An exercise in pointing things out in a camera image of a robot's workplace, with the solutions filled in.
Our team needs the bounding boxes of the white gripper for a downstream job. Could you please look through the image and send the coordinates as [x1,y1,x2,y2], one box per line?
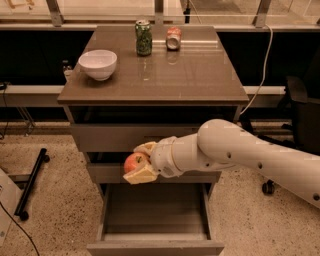
[123,136,182,185]

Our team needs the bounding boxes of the red apple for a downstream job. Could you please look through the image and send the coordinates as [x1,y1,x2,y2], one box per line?
[124,152,149,173]

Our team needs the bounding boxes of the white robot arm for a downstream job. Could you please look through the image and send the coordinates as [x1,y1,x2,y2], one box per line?
[124,119,320,208]

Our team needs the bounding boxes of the middle grey drawer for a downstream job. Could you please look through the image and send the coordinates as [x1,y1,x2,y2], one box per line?
[87,152,221,184]

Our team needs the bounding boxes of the grey drawer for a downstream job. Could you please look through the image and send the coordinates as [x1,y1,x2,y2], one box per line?
[71,123,201,152]
[87,152,221,184]
[87,183,224,256]

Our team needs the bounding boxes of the bottom grey drawer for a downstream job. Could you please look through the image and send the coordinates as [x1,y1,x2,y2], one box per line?
[87,183,224,256]

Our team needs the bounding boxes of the top grey drawer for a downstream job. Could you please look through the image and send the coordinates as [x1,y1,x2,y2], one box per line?
[71,123,201,152]

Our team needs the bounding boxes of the grey drawer cabinet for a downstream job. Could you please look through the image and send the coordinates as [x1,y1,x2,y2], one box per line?
[56,25,250,201]

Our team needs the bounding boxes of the white ceramic bowl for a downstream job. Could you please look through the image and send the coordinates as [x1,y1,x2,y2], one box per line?
[78,50,117,81]

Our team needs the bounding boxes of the small bottle behind cabinet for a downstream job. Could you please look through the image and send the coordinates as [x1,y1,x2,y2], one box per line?
[62,60,73,80]

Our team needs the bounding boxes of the red and white soda can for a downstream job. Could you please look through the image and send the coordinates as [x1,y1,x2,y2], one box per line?
[166,26,182,50]

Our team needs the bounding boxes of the green soda can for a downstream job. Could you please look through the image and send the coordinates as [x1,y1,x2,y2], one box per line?
[135,20,152,56]

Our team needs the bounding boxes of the black wheeled stand base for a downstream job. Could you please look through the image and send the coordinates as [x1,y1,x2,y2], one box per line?
[14,148,50,221]

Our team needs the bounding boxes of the black office chair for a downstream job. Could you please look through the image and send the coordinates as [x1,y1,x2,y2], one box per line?
[238,49,320,196]

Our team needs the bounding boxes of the white cable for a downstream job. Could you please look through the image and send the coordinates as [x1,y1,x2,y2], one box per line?
[239,23,274,116]

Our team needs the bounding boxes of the black floor cable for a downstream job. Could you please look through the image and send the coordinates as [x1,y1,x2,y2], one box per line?
[0,201,41,256]

